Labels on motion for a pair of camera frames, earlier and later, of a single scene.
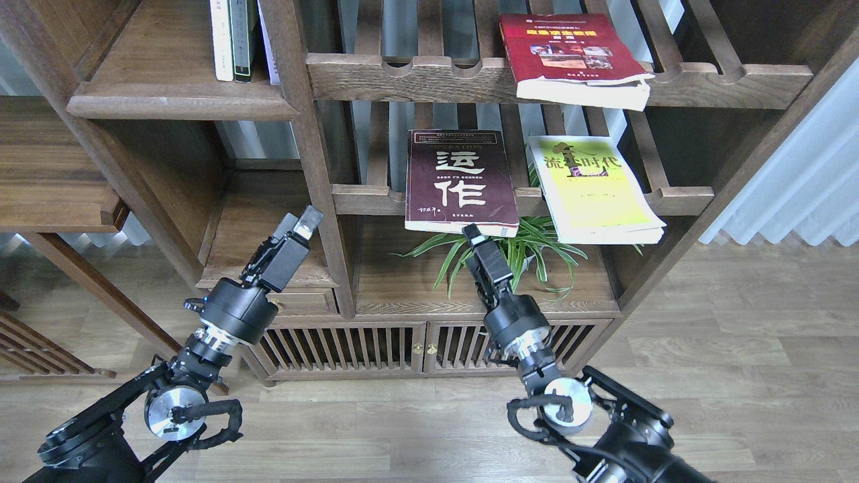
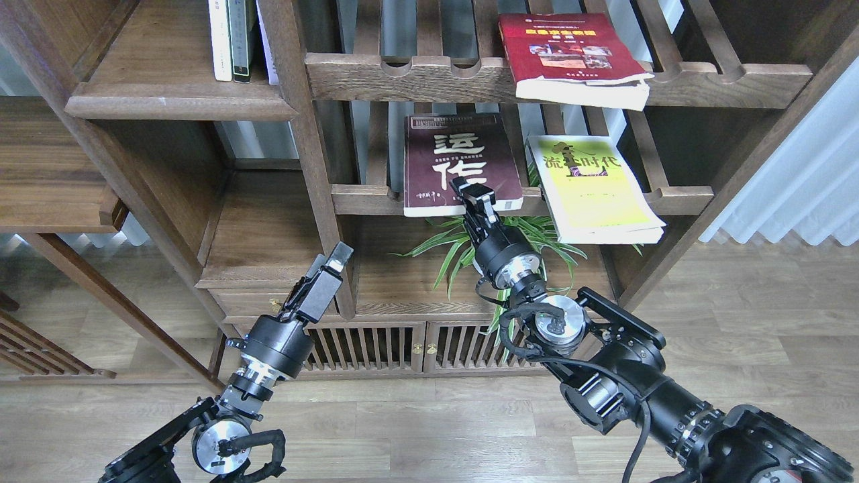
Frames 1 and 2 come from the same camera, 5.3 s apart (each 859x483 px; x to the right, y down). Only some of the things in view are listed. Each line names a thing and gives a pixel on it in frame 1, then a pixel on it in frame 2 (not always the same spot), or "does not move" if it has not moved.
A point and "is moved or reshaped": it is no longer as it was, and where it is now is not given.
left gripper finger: (308, 222) -> (341, 254)
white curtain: (811, 189) does not move
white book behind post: (270, 59) does not move
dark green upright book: (240, 13) does not move
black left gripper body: (245, 312) -> (280, 341)
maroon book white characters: (456, 178) is moved or reshaped
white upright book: (222, 39) does not move
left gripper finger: (286, 225) -> (318, 262)
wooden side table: (52, 181) does not move
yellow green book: (591, 194) does not move
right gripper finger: (474, 234) -> (478, 200)
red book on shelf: (574, 58) does not move
